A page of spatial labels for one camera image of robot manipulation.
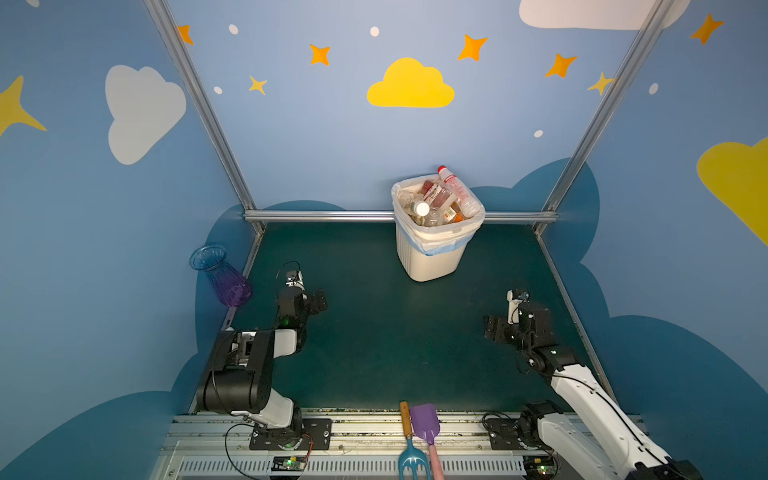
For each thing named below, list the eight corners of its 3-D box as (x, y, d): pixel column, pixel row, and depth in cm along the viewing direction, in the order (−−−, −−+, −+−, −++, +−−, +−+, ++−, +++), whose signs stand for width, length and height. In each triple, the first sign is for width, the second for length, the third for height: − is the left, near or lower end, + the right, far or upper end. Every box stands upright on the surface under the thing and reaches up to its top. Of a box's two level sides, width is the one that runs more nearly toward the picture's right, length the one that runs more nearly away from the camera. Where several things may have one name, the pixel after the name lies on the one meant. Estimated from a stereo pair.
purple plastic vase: (219, 310, 101) (184, 269, 83) (229, 287, 107) (198, 244, 89) (248, 310, 101) (218, 269, 83) (256, 287, 107) (230, 244, 89)
